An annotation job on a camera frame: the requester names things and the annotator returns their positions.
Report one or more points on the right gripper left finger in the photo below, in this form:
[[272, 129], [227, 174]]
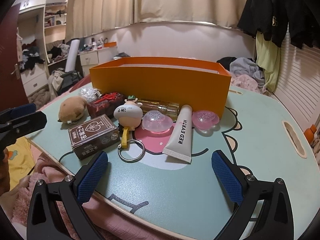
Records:
[[44, 217]]

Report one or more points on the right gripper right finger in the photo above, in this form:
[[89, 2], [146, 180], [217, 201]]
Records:
[[275, 217]]

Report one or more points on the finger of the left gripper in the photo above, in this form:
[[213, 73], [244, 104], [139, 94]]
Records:
[[29, 123], [17, 112]]

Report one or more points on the tan plush toy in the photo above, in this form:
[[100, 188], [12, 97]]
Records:
[[72, 109]]

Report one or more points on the brown playing card box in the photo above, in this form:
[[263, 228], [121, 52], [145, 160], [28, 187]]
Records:
[[92, 136]]

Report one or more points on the clear plastic wrap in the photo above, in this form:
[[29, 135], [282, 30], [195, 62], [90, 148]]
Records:
[[90, 94]]

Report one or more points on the dark red mahjong block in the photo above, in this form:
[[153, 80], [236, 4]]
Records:
[[106, 104]]

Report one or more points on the cartoon figure keychain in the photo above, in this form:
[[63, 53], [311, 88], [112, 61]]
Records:
[[129, 116]]

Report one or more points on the pink heart-shaped case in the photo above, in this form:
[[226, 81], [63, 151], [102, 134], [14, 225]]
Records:
[[205, 122]]

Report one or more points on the white cream tube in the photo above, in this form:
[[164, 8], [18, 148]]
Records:
[[179, 144]]

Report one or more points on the silver metal cup keyring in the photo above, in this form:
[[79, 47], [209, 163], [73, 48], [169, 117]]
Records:
[[134, 152]]

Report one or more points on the person's left hand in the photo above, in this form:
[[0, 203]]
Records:
[[4, 173]]

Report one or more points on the white paper roll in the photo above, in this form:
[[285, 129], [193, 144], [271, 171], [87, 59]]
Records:
[[72, 55]]

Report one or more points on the white bedside drawer unit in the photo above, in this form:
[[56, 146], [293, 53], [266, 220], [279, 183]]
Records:
[[93, 58]]

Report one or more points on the orange bottle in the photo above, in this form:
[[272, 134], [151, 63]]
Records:
[[309, 133]]

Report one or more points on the small orange box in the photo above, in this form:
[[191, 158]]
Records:
[[110, 44]]

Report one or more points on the beige curtain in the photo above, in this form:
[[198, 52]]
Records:
[[89, 17]]

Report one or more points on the gold glass perfume bottle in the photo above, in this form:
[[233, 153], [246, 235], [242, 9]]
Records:
[[166, 108]]

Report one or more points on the pink floral duvet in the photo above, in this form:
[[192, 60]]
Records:
[[245, 81]]

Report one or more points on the orange cardboard box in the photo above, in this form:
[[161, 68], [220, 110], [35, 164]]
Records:
[[203, 85]]

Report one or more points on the grey clothing pile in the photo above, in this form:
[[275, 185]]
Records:
[[245, 66]]

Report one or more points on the black clothing on bed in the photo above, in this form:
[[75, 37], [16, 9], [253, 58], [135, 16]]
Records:
[[226, 61]]

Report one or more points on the light green hanging garment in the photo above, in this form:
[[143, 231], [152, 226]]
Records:
[[268, 58]]

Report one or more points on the black hanging jacket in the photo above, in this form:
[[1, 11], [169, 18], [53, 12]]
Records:
[[275, 18]]

